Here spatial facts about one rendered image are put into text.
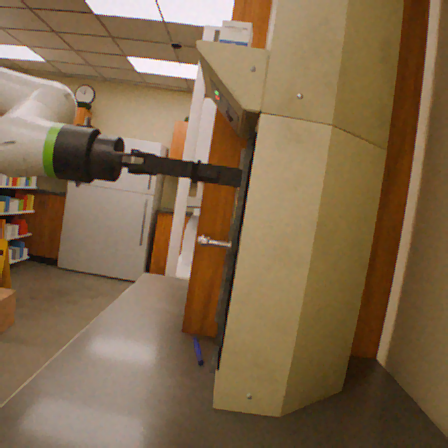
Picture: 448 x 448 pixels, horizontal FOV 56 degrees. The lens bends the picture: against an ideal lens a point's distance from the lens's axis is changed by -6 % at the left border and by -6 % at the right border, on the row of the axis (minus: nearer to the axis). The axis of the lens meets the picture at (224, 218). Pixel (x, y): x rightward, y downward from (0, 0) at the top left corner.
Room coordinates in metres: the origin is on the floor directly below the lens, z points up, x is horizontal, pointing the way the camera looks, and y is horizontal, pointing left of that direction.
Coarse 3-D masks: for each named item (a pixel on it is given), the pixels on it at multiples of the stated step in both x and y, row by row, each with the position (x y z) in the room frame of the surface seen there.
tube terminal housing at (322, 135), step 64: (320, 0) 0.67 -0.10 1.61; (384, 0) 0.75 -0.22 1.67; (320, 64) 0.67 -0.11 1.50; (384, 64) 0.77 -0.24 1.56; (256, 128) 0.75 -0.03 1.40; (320, 128) 0.67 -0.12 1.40; (384, 128) 0.79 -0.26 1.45; (256, 192) 0.67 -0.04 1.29; (320, 192) 0.67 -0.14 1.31; (256, 256) 0.67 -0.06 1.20; (320, 256) 0.69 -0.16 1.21; (256, 320) 0.67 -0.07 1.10; (320, 320) 0.71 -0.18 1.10; (256, 384) 0.67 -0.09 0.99; (320, 384) 0.74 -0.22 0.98
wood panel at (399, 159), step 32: (256, 0) 1.04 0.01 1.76; (416, 0) 1.04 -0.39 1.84; (256, 32) 1.04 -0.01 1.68; (416, 32) 1.04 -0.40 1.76; (416, 64) 1.04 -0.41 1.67; (416, 96) 1.04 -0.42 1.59; (224, 128) 1.04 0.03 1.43; (416, 128) 1.04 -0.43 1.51; (224, 160) 1.04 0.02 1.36; (224, 192) 1.04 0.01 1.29; (384, 192) 1.04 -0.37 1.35; (224, 224) 1.04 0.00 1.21; (384, 224) 1.04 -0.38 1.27; (192, 256) 1.04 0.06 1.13; (224, 256) 1.04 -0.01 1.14; (384, 256) 1.04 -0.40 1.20; (192, 288) 1.04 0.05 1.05; (384, 288) 1.04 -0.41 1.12; (192, 320) 1.04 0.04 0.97; (384, 320) 1.04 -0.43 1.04; (352, 352) 1.04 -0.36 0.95
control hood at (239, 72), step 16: (208, 48) 0.67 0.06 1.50; (224, 48) 0.67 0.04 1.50; (240, 48) 0.67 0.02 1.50; (208, 64) 0.68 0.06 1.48; (224, 64) 0.67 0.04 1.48; (240, 64) 0.67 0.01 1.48; (256, 64) 0.67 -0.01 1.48; (208, 80) 0.81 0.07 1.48; (224, 80) 0.67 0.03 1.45; (240, 80) 0.67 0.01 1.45; (256, 80) 0.67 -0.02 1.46; (224, 96) 0.76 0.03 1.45; (240, 96) 0.67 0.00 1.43; (256, 96) 0.67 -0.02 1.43; (240, 112) 0.72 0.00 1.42; (256, 112) 0.67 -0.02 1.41; (240, 128) 0.87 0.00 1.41
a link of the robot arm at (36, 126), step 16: (16, 112) 0.70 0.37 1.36; (32, 112) 0.71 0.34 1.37; (48, 112) 0.74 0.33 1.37; (0, 128) 0.67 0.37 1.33; (16, 128) 0.67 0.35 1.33; (32, 128) 0.68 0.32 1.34; (48, 128) 0.68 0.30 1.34; (0, 144) 0.66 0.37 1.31; (16, 144) 0.66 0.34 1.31; (32, 144) 0.67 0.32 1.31; (48, 144) 0.67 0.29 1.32; (0, 160) 0.67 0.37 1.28; (16, 160) 0.67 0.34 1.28; (32, 160) 0.67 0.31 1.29; (48, 160) 0.67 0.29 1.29; (16, 176) 0.71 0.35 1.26; (48, 176) 0.70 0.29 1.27
